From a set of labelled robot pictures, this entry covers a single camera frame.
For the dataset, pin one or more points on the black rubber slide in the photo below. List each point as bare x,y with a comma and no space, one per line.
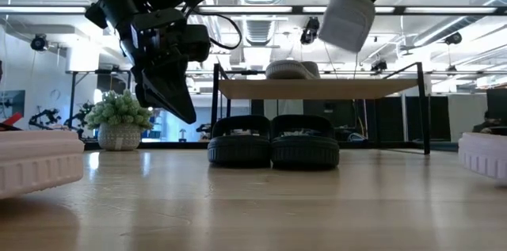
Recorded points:
305,152
237,150

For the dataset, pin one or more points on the green plant in grey pot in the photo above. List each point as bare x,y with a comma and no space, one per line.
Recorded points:
119,136

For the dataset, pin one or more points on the wooden shelf with black legs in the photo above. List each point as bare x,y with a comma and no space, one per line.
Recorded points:
356,88

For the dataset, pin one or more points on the red object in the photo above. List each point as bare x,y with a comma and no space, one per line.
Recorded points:
12,121

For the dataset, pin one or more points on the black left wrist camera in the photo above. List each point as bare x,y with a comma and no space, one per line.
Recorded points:
196,43

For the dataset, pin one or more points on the black metal stand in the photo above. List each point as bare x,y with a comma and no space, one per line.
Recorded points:
72,96

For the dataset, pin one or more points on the pink rubber slide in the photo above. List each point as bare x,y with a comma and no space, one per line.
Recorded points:
39,164
483,156

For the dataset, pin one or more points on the dark wall picture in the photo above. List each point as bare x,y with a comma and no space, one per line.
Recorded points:
12,104

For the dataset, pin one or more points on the black ceiling spotlight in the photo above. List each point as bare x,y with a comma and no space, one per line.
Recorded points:
453,38
310,31
379,65
39,42

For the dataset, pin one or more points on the dark partition panels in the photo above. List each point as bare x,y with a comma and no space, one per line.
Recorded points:
344,116

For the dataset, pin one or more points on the dark monitor screen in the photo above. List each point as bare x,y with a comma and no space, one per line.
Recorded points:
497,102

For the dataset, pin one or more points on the black background robot arm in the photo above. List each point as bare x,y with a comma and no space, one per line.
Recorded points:
47,115

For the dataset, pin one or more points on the black aluminium table frame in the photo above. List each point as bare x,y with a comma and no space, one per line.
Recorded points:
166,145

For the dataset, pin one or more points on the grey rubber slide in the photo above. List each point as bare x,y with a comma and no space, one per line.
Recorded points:
287,71
346,21

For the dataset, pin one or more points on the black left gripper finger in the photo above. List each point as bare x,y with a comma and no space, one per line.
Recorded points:
170,88
143,88

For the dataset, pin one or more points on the person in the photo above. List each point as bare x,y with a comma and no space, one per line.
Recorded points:
485,124

